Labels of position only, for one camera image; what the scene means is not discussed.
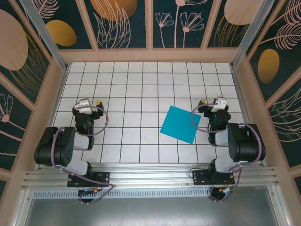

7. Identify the blue square paper sheet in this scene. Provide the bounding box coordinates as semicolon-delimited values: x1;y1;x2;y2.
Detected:
159;105;202;145

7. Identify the grey metal sheet panel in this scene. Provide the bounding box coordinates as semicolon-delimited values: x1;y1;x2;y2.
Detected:
13;185;291;226

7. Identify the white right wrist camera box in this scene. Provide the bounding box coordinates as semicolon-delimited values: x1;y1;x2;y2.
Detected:
210;96;228;113

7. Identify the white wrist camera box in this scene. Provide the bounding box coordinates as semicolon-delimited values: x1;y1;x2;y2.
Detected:
74;98;93;115
210;96;228;113

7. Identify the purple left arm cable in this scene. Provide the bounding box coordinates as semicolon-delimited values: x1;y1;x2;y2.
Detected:
50;107;116;205

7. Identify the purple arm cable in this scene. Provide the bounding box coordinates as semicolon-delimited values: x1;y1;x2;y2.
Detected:
191;102;266;203
50;107;116;205

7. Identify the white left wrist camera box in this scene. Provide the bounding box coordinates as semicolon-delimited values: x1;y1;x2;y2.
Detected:
74;98;93;115

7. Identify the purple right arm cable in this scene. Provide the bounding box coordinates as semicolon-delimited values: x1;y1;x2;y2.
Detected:
191;102;266;203

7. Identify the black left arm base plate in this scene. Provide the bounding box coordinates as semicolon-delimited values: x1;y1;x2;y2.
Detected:
67;171;111;188

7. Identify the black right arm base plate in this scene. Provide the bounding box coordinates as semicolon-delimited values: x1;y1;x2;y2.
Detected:
192;169;236;186

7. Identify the aluminium mounting rail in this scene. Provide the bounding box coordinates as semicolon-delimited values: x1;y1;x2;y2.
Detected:
22;161;279;189

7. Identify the aluminium frame post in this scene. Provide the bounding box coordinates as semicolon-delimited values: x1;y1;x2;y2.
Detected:
230;0;276;70
18;0;69;73

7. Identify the slotted grey cable duct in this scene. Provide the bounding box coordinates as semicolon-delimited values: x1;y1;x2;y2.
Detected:
32;189;212;200

